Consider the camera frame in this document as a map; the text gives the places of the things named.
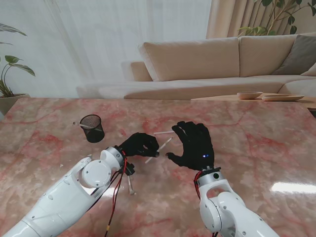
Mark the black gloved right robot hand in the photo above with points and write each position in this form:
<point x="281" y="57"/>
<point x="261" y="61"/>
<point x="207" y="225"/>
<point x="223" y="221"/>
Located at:
<point x="197" y="148"/>

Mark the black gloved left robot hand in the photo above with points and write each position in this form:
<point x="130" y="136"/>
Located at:
<point x="138" y="145"/>

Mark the white straw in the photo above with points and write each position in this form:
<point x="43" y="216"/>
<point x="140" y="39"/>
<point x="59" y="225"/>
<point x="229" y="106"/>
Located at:
<point x="164" y="145"/>
<point x="163" y="133"/>
<point x="130" y="186"/>

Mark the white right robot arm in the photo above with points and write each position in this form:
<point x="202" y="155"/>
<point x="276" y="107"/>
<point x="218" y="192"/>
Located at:
<point x="222" y="209"/>

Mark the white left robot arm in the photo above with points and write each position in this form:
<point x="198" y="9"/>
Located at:
<point x="61" y="195"/>

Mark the black mesh holder cup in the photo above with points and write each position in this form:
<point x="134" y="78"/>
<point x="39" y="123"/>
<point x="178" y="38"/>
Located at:
<point x="95" y="134"/>

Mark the wooden bowl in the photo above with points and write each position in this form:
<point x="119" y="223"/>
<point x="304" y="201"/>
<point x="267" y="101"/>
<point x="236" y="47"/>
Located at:
<point x="249" y="95"/>

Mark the beige sofa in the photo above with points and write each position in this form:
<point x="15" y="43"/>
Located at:
<point x="192" y="59"/>

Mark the flat wooden plate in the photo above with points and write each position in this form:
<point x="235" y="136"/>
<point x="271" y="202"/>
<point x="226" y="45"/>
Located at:
<point x="281" y="98"/>

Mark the sheer white curtain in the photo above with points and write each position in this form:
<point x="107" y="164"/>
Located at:
<point x="98" y="37"/>

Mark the small-leaf green tree plant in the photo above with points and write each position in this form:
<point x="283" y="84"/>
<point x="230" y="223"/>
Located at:
<point x="254" y="30"/>

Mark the beige curtain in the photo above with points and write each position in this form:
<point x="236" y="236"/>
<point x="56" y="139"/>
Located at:
<point x="227" y="17"/>

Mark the pale plant pot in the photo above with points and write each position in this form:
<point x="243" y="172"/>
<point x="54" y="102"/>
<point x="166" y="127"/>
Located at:
<point x="10" y="103"/>

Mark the grey cushion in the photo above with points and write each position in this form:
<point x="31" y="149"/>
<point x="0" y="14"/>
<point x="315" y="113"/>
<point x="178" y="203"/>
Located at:
<point x="298" y="56"/>

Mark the cream cushion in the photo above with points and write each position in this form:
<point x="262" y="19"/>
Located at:
<point x="311" y="72"/>

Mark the large-leaf green plant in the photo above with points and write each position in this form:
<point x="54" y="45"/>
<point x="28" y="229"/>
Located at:
<point x="23" y="68"/>

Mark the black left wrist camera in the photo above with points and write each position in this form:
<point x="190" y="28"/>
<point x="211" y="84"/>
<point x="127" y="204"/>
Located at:
<point x="130" y="169"/>

